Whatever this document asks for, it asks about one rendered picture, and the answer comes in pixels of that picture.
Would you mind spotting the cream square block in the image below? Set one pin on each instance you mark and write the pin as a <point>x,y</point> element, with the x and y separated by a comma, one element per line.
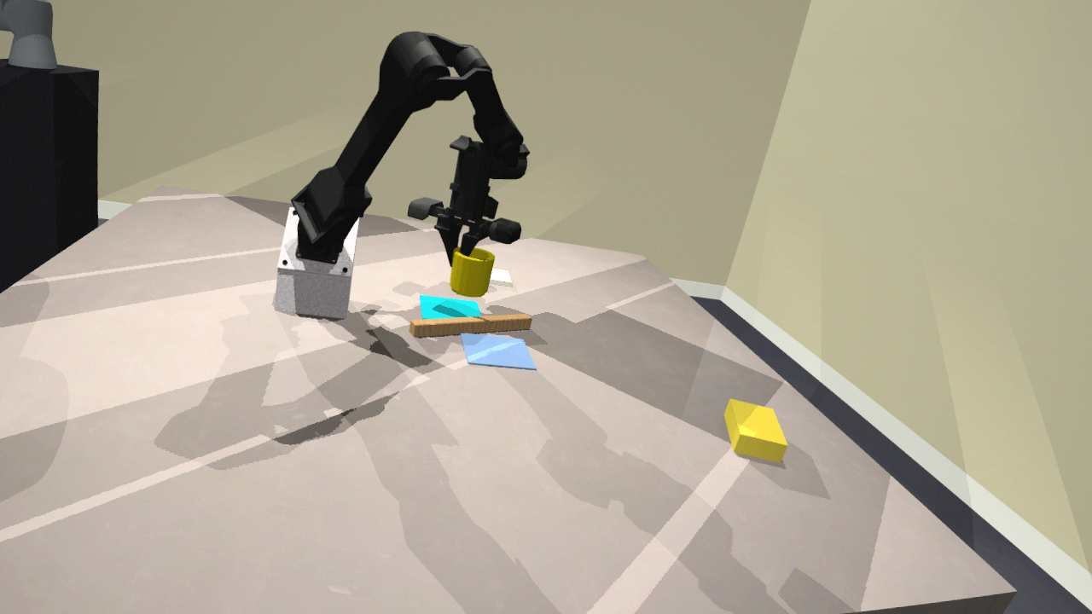
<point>500,277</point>

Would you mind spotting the yellow block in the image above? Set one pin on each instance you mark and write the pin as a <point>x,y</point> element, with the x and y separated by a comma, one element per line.
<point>754,430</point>

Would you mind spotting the yellow cup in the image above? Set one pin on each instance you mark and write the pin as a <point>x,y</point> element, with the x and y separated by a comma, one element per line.
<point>470,276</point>

